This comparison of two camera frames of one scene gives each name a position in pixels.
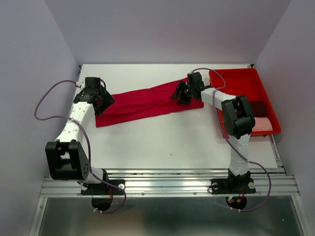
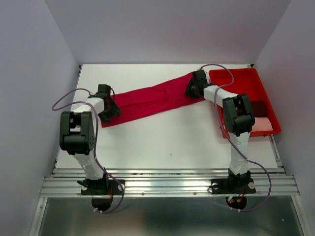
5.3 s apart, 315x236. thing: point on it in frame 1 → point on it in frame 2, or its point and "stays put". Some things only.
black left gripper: [109, 100] → [115, 110]
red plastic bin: [245, 82] stays put
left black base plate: [103, 189] stays put
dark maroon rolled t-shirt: [259, 108] stays put
